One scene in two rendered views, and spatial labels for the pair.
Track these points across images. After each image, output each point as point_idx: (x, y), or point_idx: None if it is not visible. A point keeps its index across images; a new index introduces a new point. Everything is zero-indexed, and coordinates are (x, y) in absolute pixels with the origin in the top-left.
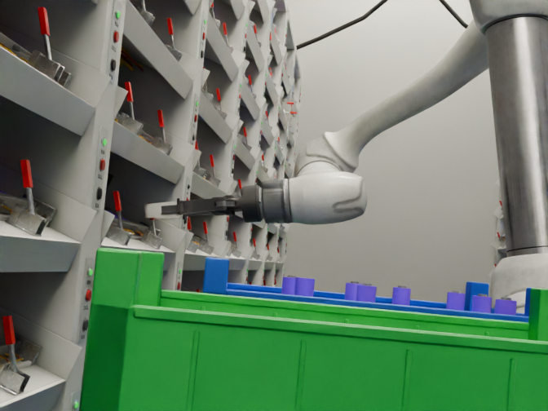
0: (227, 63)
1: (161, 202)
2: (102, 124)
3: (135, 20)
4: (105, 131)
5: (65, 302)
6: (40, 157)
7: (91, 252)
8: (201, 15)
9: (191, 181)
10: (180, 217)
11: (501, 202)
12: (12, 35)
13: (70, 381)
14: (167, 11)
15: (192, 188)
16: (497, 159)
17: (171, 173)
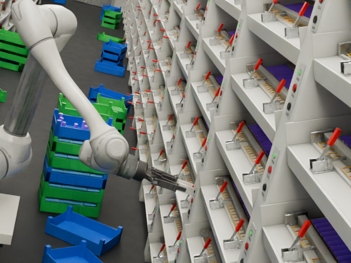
0: (260, 121)
1: (186, 181)
2: (177, 124)
3: (193, 90)
4: (177, 127)
5: None
6: None
7: (167, 165)
8: (223, 80)
9: (198, 192)
10: (176, 190)
11: (33, 116)
12: None
13: (158, 199)
14: None
15: (205, 206)
16: (38, 101)
17: (194, 173)
